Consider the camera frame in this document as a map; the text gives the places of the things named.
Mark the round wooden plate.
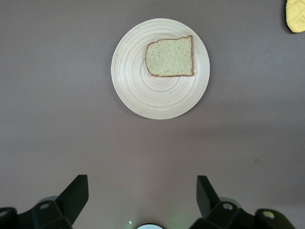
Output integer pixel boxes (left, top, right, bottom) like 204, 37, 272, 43
111, 18, 211, 120

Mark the yellow quilted oven mitt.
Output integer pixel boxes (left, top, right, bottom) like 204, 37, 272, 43
284, 0, 305, 34

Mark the toast slice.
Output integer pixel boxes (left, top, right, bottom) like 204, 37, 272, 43
144, 34, 195, 78

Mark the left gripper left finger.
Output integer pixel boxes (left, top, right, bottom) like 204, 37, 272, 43
0, 174, 89, 229

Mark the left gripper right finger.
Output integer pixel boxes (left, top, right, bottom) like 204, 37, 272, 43
192, 175, 296, 229

